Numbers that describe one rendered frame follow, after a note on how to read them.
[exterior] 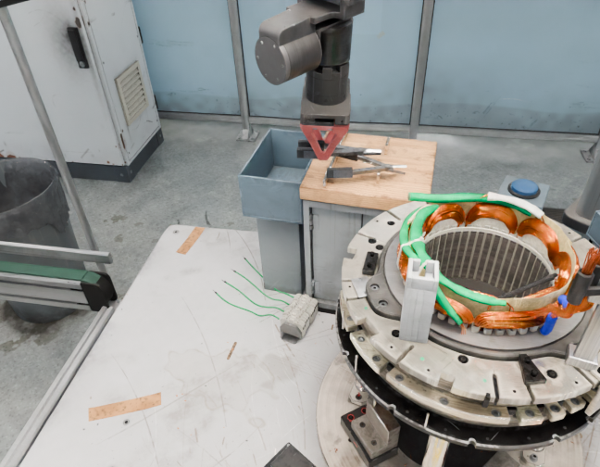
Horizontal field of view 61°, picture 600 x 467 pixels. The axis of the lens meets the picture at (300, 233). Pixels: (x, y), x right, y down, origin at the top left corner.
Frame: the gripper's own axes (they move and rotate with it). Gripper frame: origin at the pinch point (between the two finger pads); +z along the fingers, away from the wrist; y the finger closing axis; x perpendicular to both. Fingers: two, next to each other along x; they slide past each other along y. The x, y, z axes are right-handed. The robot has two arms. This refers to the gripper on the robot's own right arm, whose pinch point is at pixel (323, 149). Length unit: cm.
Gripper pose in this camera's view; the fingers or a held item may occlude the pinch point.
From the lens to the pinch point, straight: 77.1
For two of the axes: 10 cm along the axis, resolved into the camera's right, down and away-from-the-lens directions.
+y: -0.7, 7.1, -7.0
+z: -0.1, 7.0, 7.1
